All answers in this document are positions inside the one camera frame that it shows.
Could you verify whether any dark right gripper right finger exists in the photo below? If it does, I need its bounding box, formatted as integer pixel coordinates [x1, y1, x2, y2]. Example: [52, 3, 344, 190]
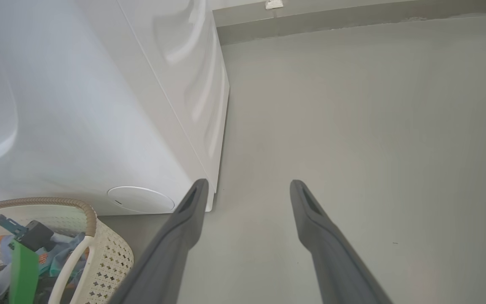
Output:
[289, 179, 393, 304]

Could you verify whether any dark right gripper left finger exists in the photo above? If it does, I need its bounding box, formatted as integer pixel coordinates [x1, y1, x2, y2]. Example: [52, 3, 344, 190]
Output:
[108, 178, 210, 304]

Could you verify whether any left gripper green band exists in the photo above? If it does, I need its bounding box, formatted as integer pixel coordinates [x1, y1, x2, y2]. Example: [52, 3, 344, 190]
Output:
[9, 241, 39, 304]

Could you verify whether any blue garment with orange prints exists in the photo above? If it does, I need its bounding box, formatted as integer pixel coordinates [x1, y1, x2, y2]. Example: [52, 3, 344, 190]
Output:
[0, 234, 15, 271]

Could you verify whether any blue garment with cream patch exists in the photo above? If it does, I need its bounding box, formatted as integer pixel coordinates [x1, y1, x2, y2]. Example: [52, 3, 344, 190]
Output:
[36, 233, 89, 288]

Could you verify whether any cream perforated basket brown rim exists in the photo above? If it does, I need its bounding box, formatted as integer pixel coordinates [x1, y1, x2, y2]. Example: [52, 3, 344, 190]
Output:
[0, 197, 134, 304]

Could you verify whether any white front-load washing machine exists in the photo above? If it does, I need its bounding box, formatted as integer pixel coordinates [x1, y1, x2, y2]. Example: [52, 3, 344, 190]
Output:
[0, 0, 231, 216]

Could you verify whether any round white filter cover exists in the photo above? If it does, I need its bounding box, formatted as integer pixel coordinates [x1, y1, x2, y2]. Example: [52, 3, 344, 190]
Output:
[107, 186, 175, 214]

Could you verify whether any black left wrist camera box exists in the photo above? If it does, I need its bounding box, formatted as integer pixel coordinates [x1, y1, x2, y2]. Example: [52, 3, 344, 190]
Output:
[15, 220, 56, 252]

